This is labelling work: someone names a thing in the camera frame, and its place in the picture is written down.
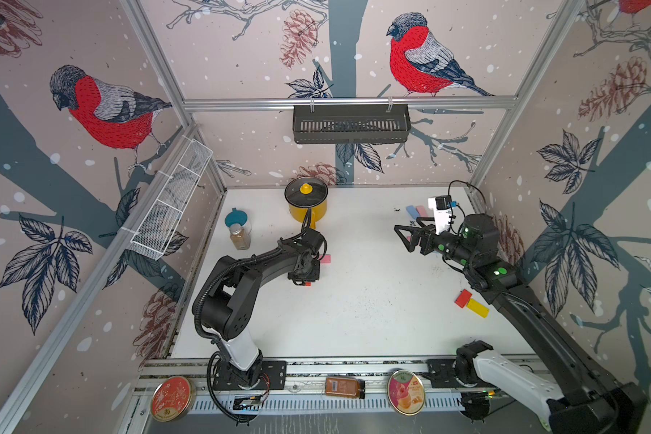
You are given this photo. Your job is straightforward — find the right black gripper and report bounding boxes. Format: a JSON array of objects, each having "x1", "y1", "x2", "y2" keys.
[{"x1": 397, "y1": 214, "x2": 479, "y2": 269}]

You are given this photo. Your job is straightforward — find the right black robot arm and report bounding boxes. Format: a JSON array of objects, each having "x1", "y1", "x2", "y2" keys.
[{"x1": 394, "y1": 214, "x2": 647, "y2": 433}]

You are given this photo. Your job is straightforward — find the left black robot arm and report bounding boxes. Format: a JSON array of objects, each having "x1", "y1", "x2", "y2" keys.
[{"x1": 192, "y1": 210, "x2": 327, "y2": 389}]

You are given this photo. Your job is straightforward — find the blue block far right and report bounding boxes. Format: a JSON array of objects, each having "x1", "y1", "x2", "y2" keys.
[{"x1": 406, "y1": 205, "x2": 420, "y2": 221}]

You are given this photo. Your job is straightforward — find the brown spice jar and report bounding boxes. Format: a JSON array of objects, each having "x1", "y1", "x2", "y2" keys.
[{"x1": 229, "y1": 224, "x2": 251, "y2": 251}]

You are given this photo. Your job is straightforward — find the glass lid yellow knob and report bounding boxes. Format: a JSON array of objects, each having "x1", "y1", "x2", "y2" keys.
[{"x1": 284, "y1": 177, "x2": 329, "y2": 209}]

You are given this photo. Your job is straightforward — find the black hanging shelf basket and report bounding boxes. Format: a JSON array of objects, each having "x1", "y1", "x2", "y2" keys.
[{"x1": 292, "y1": 104, "x2": 412, "y2": 145}]

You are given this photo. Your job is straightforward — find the brown packet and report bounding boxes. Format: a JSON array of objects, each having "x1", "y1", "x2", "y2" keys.
[{"x1": 325, "y1": 376, "x2": 366, "y2": 400}]

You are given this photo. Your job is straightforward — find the pink round cup lid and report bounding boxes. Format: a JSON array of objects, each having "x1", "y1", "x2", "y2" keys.
[{"x1": 387, "y1": 370, "x2": 426, "y2": 416}]

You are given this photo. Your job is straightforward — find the red round tin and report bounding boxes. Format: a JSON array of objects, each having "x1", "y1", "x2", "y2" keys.
[{"x1": 150, "y1": 376, "x2": 196, "y2": 422}]

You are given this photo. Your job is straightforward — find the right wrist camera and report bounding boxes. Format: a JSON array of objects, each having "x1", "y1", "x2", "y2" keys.
[{"x1": 428, "y1": 195, "x2": 457, "y2": 235}]

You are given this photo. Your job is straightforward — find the yellow pot with handle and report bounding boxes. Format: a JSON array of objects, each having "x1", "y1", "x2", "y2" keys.
[{"x1": 289, "y1": 200, "x2": 327, "y2": 230}]

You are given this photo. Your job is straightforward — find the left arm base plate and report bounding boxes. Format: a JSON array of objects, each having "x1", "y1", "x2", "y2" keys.
[{"x1": 208, "y1": 359, "x2": 287, "y2": 391}]

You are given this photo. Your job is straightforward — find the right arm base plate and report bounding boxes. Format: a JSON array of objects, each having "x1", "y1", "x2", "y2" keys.
[{"x1": 423, "y1": 358, "x2": 494, "y2": 390}]

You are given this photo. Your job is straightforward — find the white wire basket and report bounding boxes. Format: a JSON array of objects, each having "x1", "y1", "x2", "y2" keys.
[{"x1": 128, "y1": 137, "x2": 213, "y2": 260}]

